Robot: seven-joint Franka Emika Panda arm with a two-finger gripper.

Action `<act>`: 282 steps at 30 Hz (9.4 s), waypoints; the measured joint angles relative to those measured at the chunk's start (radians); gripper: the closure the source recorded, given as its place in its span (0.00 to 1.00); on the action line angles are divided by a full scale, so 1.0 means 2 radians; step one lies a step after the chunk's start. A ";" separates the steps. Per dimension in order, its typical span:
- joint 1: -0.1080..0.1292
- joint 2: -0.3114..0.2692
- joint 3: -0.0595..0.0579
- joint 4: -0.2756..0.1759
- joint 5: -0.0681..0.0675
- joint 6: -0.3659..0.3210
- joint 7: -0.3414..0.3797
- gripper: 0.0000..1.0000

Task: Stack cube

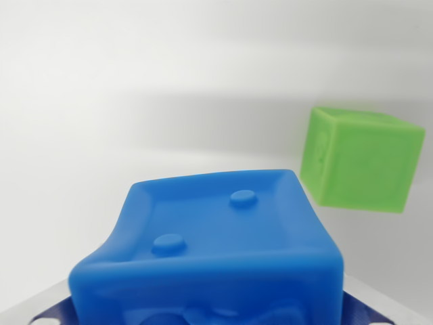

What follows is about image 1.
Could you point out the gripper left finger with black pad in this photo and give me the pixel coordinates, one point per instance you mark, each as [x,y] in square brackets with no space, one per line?
[40,309]

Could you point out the blue embossed rubber cube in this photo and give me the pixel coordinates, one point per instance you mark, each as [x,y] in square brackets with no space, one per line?
[216,237]

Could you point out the green embossed rubber cube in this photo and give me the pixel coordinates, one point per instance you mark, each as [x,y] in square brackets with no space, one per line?
[365,162]

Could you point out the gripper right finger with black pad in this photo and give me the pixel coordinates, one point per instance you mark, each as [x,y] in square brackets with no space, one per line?
[372,304]

